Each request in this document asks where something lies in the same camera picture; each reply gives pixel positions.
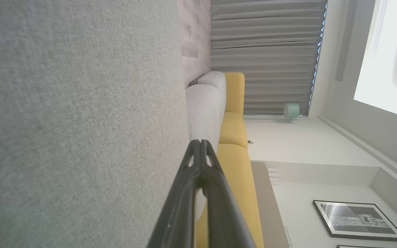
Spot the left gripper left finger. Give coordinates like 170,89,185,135
147,139,202,248

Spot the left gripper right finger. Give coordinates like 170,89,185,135
200,139,257,248

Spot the yellow sofa backrest cushion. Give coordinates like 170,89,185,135
195,143,265,248
218,112,249,151
224,72,246,114

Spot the mint green floor lamp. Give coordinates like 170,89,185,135
243,103,301,122

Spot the large grey sofa seat cushion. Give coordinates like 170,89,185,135
0,0,189,248

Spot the grey pleated curtain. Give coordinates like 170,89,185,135
211,0,327,116

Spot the white linear ceiling vent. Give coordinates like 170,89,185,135
370,0,389,58

